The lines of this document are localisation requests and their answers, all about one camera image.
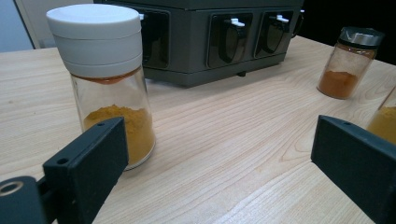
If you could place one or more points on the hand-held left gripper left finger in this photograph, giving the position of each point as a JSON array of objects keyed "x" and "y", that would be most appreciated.
[{"x": 90, "y": 161}]

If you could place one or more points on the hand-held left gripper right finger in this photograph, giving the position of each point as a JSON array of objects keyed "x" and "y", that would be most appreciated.
[{"x": 358, "y": 161}]

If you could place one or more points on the silver lid spice jar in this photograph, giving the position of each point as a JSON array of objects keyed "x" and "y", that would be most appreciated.
[{"x": 386, "y": 121}]

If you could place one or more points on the white lid spice jar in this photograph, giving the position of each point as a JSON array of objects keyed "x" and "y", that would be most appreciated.
[{"x": 96, "y": 40}]

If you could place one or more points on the grey corner spice rack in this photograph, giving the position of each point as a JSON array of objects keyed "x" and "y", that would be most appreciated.
[{"x": 193, "y": 40}]

